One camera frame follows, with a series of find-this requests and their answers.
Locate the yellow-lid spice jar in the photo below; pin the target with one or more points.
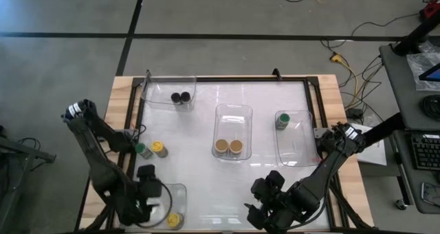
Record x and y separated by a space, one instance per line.
158 147
175 220

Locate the grey side desk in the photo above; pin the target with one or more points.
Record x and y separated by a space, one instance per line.
395 89

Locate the dark smartphone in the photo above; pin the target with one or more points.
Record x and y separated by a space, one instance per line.
431 194

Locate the clear plastic bag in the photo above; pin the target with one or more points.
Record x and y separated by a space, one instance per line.
417 63

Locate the black table frame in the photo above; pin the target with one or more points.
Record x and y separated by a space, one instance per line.
240 79

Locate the black keyboard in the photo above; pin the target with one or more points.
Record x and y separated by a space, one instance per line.
428 153

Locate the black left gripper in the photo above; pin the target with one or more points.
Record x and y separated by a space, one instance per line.
149 182

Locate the clear plastic bin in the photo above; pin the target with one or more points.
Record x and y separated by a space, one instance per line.
158 89
299 141
233 124
178 196

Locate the grey metal mounting plate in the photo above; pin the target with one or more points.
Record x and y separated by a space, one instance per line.
319 132

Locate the grey metal stand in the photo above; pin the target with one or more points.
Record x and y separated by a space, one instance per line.
27 151

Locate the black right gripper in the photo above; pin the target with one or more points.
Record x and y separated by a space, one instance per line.
269 187

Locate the light wooden table board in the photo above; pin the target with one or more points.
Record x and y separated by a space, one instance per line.
117 100

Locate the black-lid spice jar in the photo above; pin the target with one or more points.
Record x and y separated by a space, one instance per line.
175 97
185 96

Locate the green-lid spice jar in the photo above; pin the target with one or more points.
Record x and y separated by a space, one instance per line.
141 148
283 118

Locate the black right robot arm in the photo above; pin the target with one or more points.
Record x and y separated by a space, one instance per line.
321 172

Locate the blue-screen monitor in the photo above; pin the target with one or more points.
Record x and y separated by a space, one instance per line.
432 74

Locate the white paper sheet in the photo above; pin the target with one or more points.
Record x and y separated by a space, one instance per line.
373 155

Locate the desk caster wheel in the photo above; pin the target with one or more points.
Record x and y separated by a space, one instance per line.
401 204

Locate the black frame bracket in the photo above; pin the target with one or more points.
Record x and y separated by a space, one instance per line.
276 74

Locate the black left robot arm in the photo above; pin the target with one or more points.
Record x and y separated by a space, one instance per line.
94 158

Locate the black power adapter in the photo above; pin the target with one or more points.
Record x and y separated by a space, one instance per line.
353 113

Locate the background black robot arm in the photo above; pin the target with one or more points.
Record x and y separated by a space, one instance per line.
416 31

